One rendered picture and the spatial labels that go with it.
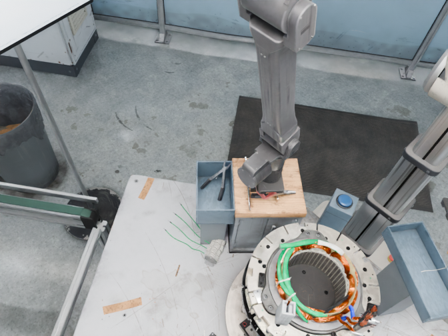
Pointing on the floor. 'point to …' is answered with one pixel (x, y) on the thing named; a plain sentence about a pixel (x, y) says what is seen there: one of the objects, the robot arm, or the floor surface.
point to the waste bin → (30, 163)
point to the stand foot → (105, 203)
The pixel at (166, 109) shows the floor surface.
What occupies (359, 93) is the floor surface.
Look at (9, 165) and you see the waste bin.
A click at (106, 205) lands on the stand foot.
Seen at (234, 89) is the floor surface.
